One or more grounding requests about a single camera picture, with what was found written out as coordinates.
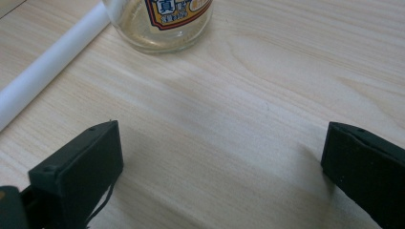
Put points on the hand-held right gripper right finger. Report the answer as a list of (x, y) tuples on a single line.
[(366, 171)]

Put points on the clear glass bottle with label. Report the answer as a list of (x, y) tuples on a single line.
[(159, 28)]

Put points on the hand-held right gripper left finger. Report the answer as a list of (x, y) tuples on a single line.
[(76, 168)]

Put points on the white plastic tube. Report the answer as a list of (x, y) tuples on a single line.
[(47, 65)]

